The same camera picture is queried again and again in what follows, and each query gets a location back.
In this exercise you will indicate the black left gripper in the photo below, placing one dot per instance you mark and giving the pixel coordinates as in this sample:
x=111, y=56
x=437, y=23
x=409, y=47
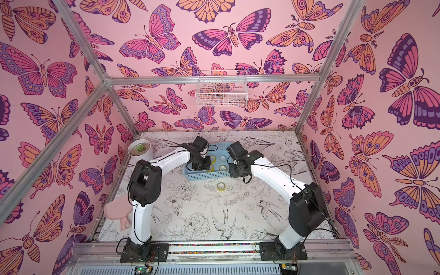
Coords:
x=207, y=166

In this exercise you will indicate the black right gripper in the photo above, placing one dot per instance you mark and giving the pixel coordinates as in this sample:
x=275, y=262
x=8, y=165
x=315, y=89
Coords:
x=239, y=170

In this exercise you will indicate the light blue perforated storage basket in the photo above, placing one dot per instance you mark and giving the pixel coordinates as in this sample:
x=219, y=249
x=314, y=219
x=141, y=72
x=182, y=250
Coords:
x=217, y=150

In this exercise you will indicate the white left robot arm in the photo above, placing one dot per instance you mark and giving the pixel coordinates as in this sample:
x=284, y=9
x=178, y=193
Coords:
x=145, y=184

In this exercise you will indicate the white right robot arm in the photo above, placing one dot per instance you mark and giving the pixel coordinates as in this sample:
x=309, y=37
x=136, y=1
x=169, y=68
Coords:
x=307, y=208

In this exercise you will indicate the white transparent tape roll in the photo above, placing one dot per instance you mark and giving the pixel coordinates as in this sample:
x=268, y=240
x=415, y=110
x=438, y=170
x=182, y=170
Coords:
x=223, y=159

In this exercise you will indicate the white bowl with green plant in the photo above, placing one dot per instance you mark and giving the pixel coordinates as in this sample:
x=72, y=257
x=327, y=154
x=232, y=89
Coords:
x=141, y=149

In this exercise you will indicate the pink plush toy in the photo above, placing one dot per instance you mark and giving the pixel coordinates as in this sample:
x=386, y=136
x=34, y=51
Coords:
x=119, y=209

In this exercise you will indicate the white wire wall basket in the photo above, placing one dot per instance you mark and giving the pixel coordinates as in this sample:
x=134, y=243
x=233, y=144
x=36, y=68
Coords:
x=220, y=90

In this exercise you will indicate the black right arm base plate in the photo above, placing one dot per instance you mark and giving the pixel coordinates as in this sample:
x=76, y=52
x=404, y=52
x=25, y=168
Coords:
x=274, y=251

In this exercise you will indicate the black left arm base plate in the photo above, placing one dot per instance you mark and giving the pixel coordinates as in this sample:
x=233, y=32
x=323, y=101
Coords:
x=154, y=252

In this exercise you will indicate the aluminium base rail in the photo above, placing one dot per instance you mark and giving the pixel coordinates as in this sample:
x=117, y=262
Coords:
x=255, y=257

